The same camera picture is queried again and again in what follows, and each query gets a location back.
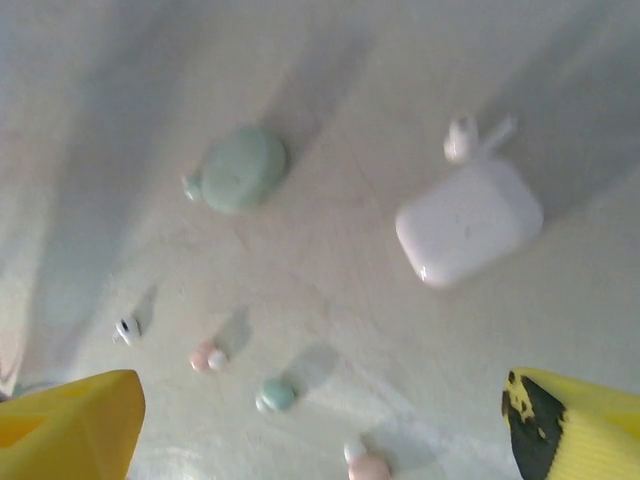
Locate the white stemmed earbud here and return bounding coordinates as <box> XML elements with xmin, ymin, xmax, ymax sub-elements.
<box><xmin>112</xmin><ymin>314</ymin><xmax>143</xmax><ymax>345</ymax></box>
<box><xmin>443</xmin><ymin>113</ymin><xmax>519</xmax><ymax>162</ymax></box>

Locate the pink earbud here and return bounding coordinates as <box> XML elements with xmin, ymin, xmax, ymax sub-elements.
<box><xmin>188</xmin><ymin>338</ymin><xmax>229</xmax><ymax>374</ymax></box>
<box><xmin>343</xmin><ymin>439</ymin><xmax>391</xmax><ymax>480</ymax></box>

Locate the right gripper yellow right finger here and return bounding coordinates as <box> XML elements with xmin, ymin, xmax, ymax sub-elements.
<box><xmin>501</xmin><ymin>367</ymin><xmax>640</xmax><ymax>480</ymax></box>

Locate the mint green earbud case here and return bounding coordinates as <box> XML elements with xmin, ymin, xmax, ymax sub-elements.
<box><xmin>199</xmin><ymin>124</ymin><xmax>288</xmax><ymax>215</ymax></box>

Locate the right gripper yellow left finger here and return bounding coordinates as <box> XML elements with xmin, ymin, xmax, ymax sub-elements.
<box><xmin>0</xmin><ymin>368</ymin><xmax>148</xmax><ymax>480</ymax></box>

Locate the white earbud charging case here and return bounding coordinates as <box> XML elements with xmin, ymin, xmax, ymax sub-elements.
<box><xmin>394</xmin><ymin>149</ymin><xmax>545</xmax><ymax>290</ymax></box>

